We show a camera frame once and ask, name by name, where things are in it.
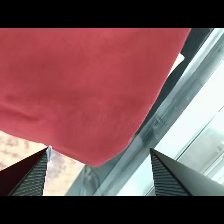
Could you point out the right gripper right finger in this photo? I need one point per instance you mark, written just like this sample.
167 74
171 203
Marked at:
173 178

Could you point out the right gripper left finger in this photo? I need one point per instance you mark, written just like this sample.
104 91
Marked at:
28 178

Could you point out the red garment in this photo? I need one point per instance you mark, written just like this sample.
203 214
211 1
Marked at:
83 90

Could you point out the silver frame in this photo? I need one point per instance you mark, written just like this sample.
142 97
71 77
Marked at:
166 113

